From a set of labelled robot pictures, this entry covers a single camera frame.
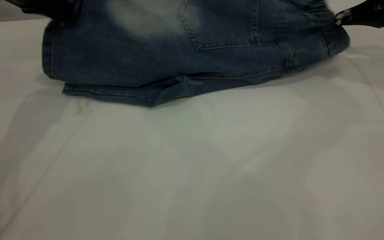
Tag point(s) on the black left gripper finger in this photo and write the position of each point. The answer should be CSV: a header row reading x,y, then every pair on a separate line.
x,y
45,8

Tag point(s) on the blue denim shorts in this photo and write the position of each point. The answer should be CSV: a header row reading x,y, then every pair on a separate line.
x,y
165,50

